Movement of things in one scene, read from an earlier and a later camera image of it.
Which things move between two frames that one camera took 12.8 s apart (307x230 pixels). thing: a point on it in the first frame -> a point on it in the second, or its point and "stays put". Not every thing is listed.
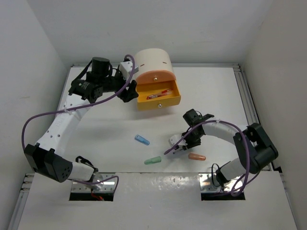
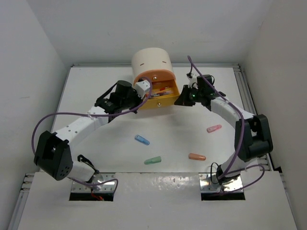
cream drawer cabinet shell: x=152 y=59 stays put
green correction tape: x=152 y=160 stays put
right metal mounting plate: x=206 y=185 stays put
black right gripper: x=190 y=144 -> x=183 y=99
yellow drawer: x=144 y=90 stays put
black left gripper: x=129 y=94 -> x=139 y=100
